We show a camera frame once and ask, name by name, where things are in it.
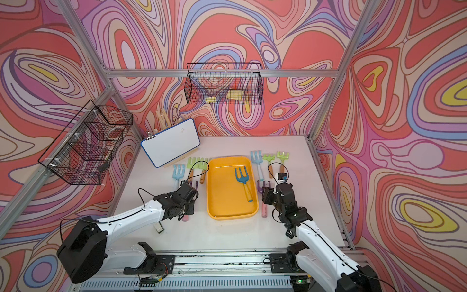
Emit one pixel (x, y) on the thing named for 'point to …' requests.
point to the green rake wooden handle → (191, 174)
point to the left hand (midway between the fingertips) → (192, 206)
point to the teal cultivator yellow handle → (244, 179)
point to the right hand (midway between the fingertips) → (267, 193)
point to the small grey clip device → (158, 227)
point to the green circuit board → (150, 280)
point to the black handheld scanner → (289, 233)
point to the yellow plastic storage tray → (226, 197)
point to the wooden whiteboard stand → (181, 157)
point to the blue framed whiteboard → (171, 143)
